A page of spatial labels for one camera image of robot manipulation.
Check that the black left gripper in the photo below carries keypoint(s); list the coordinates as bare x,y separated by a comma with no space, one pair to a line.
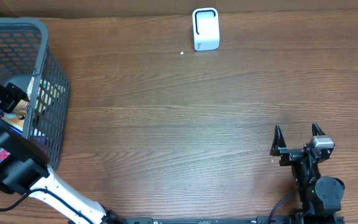
10,96

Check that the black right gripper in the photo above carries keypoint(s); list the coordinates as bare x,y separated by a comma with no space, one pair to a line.
289,155

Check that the yellow blue snack bag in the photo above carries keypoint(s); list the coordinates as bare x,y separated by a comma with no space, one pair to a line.
15,119

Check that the pink purple sanitary pad pack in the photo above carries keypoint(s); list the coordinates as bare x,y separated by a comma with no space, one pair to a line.
3,154

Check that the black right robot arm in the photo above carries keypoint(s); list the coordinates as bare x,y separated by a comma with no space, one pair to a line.
320,196

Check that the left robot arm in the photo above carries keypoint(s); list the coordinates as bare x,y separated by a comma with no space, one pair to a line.
25,170

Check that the white barcode scanner stand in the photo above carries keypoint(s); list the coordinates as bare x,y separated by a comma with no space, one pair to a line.
206,34

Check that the grey plastic mesh basket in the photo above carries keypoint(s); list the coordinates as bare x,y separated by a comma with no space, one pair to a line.
27,61

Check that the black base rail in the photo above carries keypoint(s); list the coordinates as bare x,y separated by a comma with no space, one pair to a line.
257,220

